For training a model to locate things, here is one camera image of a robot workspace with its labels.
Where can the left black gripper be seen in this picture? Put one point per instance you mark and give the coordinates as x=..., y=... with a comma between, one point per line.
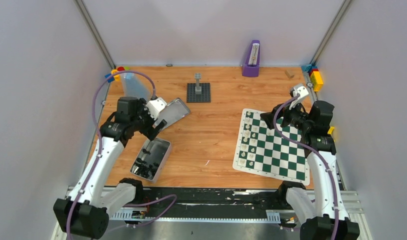
x=150, y=128

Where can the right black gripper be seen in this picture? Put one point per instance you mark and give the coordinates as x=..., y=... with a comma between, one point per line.
x=285, y=111

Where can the green white chess mat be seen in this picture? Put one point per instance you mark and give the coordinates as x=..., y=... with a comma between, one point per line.
x=262, y=151

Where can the metal tin with black pieces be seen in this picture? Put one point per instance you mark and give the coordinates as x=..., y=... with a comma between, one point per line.
x=151, y=159

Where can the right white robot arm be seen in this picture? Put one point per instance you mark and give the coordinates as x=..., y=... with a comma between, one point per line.
x=325, y=217

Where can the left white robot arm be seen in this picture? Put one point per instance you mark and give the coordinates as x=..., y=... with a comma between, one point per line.
x=85, y=212

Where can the metal tin lid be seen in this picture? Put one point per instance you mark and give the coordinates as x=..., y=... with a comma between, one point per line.
x=173, y=112

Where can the translucent blue plastic container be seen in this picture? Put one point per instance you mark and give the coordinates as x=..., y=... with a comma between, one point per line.
x=133, y=87

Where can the small wooden block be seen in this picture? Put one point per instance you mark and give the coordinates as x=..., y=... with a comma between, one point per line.
x=289, y=73

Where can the dark grey lego baseplate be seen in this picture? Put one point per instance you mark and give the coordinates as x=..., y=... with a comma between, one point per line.
x=202, y=96

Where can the purple metronome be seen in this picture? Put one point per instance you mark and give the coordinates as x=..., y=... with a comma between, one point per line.
x=251, y=61

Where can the grey lego tower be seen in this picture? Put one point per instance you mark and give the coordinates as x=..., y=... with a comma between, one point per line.
x=198, y=88

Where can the yellow toy block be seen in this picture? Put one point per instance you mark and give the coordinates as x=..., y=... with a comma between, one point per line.
x=316, y=80

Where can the yellow curved toy piece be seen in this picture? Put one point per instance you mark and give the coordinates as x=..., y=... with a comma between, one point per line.
x=330, y=131

